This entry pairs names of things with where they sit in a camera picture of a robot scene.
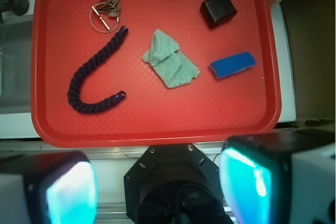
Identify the black knob at left edge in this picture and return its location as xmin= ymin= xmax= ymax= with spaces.
xmin=1 ymin=0 xmax=29 ymax=24

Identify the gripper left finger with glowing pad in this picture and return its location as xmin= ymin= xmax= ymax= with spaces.
xmin=1 ymin=151 xmax=98 ymax=223

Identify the light green knitted cloth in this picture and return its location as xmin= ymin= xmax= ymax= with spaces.
xmin=142 ymin=29 xmax=200 ymax=89

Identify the dark blue twisted rope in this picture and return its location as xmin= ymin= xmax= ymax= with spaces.
xmin=67 ymin=26 xmax=129 ymax=115

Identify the blue sponge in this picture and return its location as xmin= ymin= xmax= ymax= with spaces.
xmin=209 ymin=52 xmax=256 ymax=79

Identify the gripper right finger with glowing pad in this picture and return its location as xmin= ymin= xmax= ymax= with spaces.
xmin=219 ymin=129 xmax=335 ymax=223

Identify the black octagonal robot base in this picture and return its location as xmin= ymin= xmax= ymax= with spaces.
xmin=124 ymin=144 xmax=233 ymax=223

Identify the bunch of keys on ring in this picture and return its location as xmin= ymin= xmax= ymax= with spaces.
xmin=89 ymin=0 xmax=121 ymax=34

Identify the black leather wallet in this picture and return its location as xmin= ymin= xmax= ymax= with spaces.
xmin=200 ymin=0 xmax=237 ymax=28

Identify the red plastic tray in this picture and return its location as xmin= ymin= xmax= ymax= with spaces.
xmin=31 ymin=0 xmax=281 ymax=148

